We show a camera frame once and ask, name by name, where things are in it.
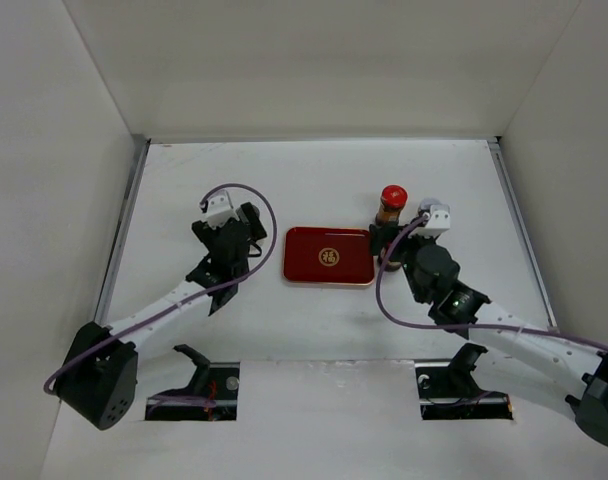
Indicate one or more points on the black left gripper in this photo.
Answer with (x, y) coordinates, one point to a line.
(206, 233)

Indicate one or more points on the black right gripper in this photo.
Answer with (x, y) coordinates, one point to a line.
(379, 237)

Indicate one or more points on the short red-lid chili jar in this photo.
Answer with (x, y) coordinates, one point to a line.
(392, 265)

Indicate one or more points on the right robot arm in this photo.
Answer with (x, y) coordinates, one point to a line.
(564, 373)

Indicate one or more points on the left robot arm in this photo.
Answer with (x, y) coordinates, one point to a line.
(98, 378)

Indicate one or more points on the tall red-lid sauce jar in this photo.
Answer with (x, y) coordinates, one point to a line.
(393, 199)

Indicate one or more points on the white-lid jar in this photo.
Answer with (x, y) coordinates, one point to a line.
(430, 205)

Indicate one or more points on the red lacquer tray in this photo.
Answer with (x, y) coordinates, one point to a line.
(334, 256)

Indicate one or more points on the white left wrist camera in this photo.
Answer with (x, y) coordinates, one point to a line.
(218, 209)

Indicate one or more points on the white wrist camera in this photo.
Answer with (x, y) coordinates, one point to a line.
(434, 225)
(218, 209)

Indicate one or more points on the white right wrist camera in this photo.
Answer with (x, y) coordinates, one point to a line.
(434, 225)

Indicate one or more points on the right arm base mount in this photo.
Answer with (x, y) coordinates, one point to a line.
(448, 392)

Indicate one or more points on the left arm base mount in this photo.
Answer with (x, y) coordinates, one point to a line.
(211, 394)

